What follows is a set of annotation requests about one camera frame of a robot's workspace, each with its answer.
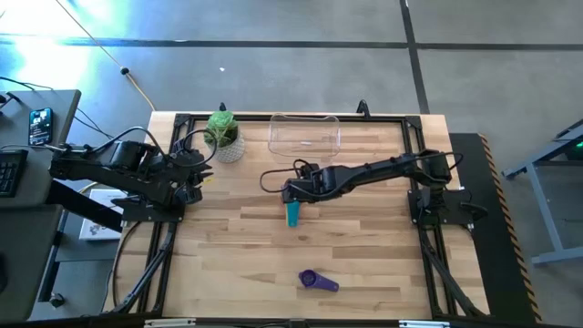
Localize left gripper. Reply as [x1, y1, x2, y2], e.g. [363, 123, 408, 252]
[170, 152, 215, 204]

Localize teal measuring cup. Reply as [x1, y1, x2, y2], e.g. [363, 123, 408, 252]
[284, 200, 302, 229]

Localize purple measuring cup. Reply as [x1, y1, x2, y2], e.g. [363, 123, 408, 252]
[298, 269, 341, 293]

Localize clear plastic basket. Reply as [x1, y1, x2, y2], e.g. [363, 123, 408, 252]
[267, 112, 343, 166]

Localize white triangle-patterned plant pot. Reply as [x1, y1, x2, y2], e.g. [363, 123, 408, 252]
[208, 131, 247, 165]

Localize green artificial plant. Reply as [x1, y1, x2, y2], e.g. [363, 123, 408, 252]
[202, 109, 240, 149]

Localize white booklet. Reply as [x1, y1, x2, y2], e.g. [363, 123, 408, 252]
[78, 188, 130, 242]

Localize grey desk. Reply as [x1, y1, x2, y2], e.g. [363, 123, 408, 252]
[0, 88, 83, 323]

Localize black smartphone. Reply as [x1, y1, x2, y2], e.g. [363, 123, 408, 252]
[27, 107, 55, 148]

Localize black keyboard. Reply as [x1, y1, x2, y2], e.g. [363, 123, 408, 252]
[0, 149, 30, 199]

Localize black hazard-striped floor mat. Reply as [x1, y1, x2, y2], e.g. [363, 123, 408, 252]
[448, 131, 544, 325]

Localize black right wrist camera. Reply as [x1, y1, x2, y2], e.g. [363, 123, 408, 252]
[294, 162, 322, 182]

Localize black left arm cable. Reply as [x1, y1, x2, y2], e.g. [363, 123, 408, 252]
[88, 126, 220, 169]

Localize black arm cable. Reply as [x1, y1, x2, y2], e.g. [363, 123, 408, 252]
[88, 126, 220, 169]
[259, 158, 320, 195]

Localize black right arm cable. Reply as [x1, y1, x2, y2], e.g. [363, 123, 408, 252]
[259, 158, 320, 195]

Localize black aluminium table frame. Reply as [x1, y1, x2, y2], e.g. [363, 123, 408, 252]
[110, 110, 492, 320]

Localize yellow floor cable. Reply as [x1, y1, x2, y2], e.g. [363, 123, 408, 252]
[53, 0, 158, 113]

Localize silver metal bracket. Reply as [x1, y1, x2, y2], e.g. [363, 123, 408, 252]
[144, 318, 197, 328]
[398, 319, 451, 328]

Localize grey metal table frame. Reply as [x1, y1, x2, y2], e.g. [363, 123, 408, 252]
[500, 117, 583, 267]

